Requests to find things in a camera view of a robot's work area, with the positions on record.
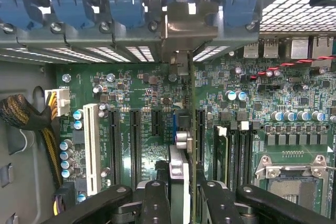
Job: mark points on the black open PC case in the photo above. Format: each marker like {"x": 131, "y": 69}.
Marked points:
{"x": 21, "y": 77}

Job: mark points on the blue expansion slot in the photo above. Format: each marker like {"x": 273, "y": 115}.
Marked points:
{"x": 174, "y": 127}

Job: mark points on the green motherboard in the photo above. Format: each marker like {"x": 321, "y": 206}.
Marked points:
{"x": 262, "y": 98}

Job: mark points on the long black expansion slot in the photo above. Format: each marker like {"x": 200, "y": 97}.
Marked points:
{"x": 114, "y": 148}
{"x": 135, "y": 150}
{"x": 201, "y": 134}

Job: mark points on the white power connector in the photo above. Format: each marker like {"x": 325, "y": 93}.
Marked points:
{"x": 61, "y": 100}

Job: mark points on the CPU socket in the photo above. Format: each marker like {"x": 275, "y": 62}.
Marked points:
{"x": 291, "y": 190}

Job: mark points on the blue slot retention clip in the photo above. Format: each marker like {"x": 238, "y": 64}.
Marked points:
{"x": 71, "y": 9}
{"x": 239, "y": 9}
{"x": 126, "y": 9}
{"x": 15, "y": 9}

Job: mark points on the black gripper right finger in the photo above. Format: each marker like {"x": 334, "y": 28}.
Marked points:
{"x": 218, "y": 203}

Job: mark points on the short black expansion slot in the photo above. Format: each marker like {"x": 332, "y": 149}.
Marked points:
{"x": 156, "y": 121}

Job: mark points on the white PCI slot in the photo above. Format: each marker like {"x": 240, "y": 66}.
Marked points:
{"x": 92, "y": 150}

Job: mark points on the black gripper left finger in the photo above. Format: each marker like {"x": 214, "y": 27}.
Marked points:
{"x": 155, "y": 203}

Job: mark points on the black RAM slot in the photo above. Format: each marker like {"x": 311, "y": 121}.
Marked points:
{"x": 233, "y": 161}
{"x": 245, "y": 155}

